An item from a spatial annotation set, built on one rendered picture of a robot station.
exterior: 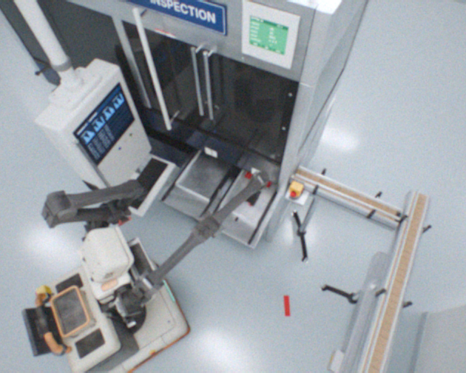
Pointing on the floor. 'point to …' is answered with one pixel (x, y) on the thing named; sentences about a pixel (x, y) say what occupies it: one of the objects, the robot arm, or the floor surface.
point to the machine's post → (303, 102)
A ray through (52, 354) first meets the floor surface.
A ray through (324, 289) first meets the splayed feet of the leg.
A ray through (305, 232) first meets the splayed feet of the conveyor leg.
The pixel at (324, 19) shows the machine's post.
